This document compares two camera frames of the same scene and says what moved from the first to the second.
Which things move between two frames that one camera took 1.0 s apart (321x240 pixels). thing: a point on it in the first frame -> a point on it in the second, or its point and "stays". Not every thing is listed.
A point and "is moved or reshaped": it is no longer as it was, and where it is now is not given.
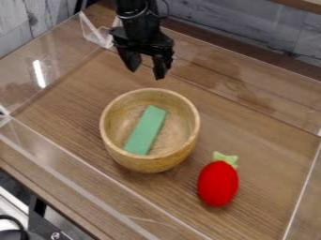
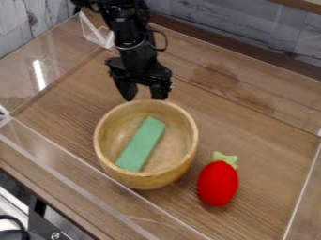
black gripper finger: [160, 65] -> [159, 91]
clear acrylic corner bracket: [99, 35] stays
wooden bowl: [149, 128] is moved or reshaped
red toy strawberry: [218, 180] stays
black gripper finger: [131, 58] -> [128, 88]
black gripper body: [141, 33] -> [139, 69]
